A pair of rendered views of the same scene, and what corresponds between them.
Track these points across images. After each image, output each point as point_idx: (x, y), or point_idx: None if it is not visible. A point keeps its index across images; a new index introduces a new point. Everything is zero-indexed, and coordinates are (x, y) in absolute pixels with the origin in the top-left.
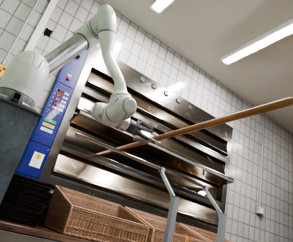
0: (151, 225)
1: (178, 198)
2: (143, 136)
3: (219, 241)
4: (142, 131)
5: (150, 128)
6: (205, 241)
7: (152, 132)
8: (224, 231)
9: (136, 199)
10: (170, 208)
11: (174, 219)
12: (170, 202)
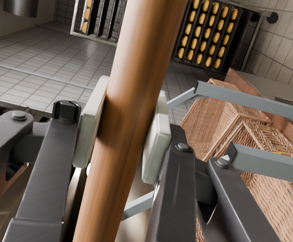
0: None
1: (233, 143)
2: (195, 228)
3: (248, 100)
4: None
5: (17, 151)
6: (246, 127)
7: (87, 116)
8: (227, 89)
9: None
10: (267, 171)
11: None
12: (250, 169)
